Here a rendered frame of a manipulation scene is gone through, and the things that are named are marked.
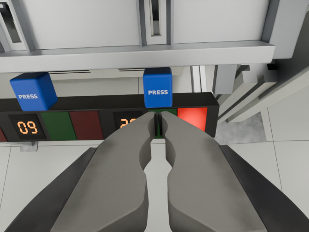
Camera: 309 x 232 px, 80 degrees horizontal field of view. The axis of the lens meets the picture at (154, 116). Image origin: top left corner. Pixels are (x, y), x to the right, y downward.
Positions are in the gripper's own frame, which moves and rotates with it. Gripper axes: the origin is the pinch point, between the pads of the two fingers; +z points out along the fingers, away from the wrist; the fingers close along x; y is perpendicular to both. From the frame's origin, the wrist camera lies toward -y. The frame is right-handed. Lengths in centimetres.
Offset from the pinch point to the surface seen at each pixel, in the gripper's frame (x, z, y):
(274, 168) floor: 48, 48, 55
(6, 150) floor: -73, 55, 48
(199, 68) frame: 12, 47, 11
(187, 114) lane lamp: 2.8, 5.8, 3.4
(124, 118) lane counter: -3.6, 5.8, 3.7
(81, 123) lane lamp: -8.3, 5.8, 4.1
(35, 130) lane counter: -13.5, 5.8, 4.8
